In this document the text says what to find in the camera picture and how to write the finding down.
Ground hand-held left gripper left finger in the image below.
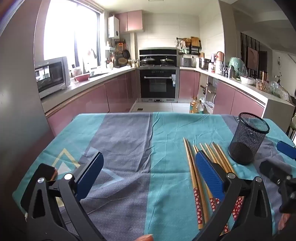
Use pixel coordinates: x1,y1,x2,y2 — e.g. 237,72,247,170
20,152,107,241

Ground white gas water heater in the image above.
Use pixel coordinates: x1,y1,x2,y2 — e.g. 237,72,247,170
108,16,120,39

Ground copper cup set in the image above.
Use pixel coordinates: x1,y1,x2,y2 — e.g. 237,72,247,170
255,78,269,91

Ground pink bowl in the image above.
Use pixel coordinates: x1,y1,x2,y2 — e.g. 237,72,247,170
74,73,91,82

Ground grey refrigerator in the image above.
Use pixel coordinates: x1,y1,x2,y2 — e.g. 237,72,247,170
0,0,57,186

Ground green table fan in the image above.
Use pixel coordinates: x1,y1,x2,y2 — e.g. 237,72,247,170
228,57,248,78

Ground black integrated stove oven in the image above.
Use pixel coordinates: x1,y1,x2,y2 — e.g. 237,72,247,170
138,48,180,103

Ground kitchen faucet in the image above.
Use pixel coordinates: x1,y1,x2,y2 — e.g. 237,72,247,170
89,48,98,71

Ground black wall rack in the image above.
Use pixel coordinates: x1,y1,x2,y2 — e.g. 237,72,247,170
176,37,202,56

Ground black mesh utensil holder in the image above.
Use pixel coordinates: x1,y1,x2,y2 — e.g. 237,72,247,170
228,112,270,165

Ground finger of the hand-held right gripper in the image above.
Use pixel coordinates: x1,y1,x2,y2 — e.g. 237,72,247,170
277,141,296,160
259,159,296,214

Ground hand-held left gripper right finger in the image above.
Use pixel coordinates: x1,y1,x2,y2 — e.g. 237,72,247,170
192,150,273,241

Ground bundle of wooden chopsticks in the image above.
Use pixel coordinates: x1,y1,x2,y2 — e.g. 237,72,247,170
183,137,245,233

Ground silver microwave oven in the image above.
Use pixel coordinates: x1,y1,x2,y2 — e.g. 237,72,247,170
35,57,70,99

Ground clear plastic bags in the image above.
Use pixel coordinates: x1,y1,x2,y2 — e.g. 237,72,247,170
268,81,290,100

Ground framed wall picture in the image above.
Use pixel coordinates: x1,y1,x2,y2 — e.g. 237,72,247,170
247,47,259,71

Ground teal and grey tablecloth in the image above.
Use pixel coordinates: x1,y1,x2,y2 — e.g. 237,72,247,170
11,112,296,241

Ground steel cooking pot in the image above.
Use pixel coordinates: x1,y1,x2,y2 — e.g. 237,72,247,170
198,58,211,70

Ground pink wall cabinet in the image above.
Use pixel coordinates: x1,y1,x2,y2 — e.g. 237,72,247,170
115,10,144,33

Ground pink base cabinets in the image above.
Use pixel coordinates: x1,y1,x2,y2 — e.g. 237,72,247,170
45,70,137,137
179,70,265,118

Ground kitchen window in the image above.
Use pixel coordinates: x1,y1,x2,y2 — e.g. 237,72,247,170
43,0,103,70

